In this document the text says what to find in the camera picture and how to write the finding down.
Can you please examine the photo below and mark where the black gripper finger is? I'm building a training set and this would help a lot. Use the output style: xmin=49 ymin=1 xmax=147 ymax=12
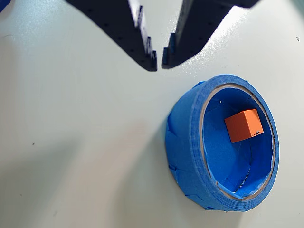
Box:
xmin=65 ymin=0 xmax=158 ymax=72
xmin=161 ymin=0 xmax=264 ymax=70

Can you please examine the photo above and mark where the orange cube block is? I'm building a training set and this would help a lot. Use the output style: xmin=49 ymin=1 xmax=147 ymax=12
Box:
xmin=224 ymin=109 xmax=264 ymax=144

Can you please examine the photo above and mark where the blue tape roll bin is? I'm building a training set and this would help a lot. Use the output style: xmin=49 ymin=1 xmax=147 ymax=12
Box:
xmin=165 ymin=74 xmax=280 ymax=212

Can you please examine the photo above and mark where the blue tape patch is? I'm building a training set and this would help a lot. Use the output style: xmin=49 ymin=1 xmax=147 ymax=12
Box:
xmin=0 ymin=0 xmax=11 ymax=13

